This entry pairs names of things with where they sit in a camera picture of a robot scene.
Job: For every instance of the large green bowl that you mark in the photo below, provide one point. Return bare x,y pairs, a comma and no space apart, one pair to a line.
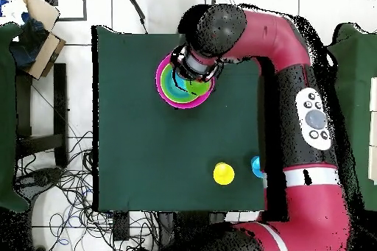
182,100

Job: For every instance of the tall yellow cup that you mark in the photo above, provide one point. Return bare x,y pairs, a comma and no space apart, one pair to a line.
223,174

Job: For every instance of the dark blue cloth bag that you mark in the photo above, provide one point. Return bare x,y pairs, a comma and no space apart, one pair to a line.
29,45

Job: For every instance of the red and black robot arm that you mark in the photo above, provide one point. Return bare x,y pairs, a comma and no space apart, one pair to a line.
309,218

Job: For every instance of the dark green table cloth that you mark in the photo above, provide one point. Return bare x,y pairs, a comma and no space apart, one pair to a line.
132,145

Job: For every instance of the cardboard box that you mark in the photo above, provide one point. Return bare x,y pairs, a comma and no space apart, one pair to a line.
44,53

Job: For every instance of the stack of white boxes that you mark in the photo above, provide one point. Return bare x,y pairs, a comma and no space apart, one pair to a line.
374,130

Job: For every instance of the green cloth side table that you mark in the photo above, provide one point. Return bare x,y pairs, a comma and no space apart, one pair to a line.
6,115
362,86

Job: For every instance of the small light blue bowl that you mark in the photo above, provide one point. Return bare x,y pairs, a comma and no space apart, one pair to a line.
179,81

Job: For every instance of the black chair base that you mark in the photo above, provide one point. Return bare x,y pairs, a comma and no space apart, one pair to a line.
38,179

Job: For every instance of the large pink bowl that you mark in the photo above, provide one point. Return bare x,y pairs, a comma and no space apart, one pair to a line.
184,106

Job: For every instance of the green cup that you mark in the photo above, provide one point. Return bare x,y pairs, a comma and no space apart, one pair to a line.
198,86

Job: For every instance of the black square frame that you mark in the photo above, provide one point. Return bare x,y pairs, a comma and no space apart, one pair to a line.
73,19

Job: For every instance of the black bench frame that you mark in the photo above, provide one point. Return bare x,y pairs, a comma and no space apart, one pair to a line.
60,100

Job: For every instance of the blue cup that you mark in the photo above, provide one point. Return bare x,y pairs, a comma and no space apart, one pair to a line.
255,167

